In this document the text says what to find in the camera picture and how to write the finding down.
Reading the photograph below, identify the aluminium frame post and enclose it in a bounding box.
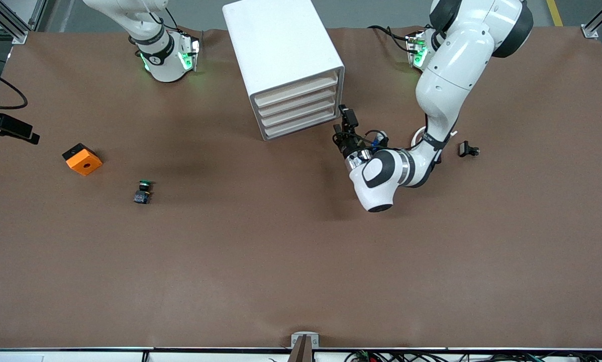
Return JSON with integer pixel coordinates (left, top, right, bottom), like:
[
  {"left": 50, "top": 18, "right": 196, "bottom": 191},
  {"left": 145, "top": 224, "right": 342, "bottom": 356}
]
[
  {"left": 0, "top": 0, "right": 48, "bottom": 47},
  {"left": 581, "top": 0, "right": 602, "bottom": 40}
]

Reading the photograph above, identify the white drawer cabinet housing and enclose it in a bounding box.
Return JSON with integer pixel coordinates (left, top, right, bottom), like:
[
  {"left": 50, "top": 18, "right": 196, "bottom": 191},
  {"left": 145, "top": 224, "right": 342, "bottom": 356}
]
[{"left": 223, "top": 0, "right": 345, "bottom": 141}]

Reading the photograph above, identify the white cabinet drawer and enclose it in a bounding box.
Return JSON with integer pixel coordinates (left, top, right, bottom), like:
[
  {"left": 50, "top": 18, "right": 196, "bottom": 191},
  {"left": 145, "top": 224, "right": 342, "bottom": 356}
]
[
  {"left": 257, "top": 85, "right": 340, "bottom": 117},
  {"left": 263, "top": 108, "right": 341, "bottom": 140},
  {"left": 254, "top": 72, "right": 340, "bottom": 107}
]

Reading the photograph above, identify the thin black cable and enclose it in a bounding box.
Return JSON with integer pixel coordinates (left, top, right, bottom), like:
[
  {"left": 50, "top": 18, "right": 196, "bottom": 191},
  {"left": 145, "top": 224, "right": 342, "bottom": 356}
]
[{"left": 345, "top": 350, "right": 465, "bottom": 362}]

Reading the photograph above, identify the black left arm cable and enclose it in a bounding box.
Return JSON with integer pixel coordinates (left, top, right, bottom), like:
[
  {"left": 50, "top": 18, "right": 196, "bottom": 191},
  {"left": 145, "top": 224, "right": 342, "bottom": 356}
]
[{"left": 365, "top": 129, "right": 390, "bottom": 152}]

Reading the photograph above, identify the orange and black cube block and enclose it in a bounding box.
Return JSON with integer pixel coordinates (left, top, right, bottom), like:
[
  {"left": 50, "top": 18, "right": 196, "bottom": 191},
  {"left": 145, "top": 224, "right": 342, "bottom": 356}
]
[{"left": 62, "top": 143, "right": 103, "bottom": 176}]

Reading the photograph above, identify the white table edge rail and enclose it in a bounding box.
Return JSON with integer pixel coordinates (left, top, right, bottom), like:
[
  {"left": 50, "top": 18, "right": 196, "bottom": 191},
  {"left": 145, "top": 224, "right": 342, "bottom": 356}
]
[{"left": 0, "top": 347, "right": 602, "bottom": 362}]

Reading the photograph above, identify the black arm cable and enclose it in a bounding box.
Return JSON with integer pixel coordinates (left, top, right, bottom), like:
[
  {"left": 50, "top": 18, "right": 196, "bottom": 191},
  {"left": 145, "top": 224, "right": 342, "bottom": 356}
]
[
  {"left": 0, "top": 60, "right": 29, "bottom": 110},
  {"left": 365, "top": 129, "right": 390, "bottom": 152}
]

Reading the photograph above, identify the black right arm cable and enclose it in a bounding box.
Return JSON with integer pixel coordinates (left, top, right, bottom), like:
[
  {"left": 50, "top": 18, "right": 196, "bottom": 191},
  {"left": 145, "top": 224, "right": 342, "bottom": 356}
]
[{"left": 0, "top": 60, "right": 29, "bottom": 110}]

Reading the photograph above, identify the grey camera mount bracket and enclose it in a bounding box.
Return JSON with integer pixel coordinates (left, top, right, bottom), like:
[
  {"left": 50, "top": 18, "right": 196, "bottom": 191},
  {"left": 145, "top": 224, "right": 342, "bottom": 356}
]
[{"left": 287, "top": 332, "right": 320, "bottom": 362}]

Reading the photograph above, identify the white plastic bin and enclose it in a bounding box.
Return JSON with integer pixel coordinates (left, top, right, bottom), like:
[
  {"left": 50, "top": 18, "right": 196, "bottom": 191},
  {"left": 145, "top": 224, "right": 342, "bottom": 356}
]
[{"left": 260, "top": 97, "right": 340, "bottom": 127}]

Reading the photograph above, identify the brown table cover sheet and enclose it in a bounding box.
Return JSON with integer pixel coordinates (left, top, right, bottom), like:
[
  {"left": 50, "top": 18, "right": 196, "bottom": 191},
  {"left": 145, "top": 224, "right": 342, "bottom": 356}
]
[{"left": 0, "top": 28, "right": 602, "bottom": 350}]

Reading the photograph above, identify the green push button switch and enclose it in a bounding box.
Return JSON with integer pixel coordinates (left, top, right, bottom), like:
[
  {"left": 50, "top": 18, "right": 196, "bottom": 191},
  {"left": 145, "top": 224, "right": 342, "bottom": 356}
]
[{"left": 133, "top": 179, "right": 155, "bottom": 205}]

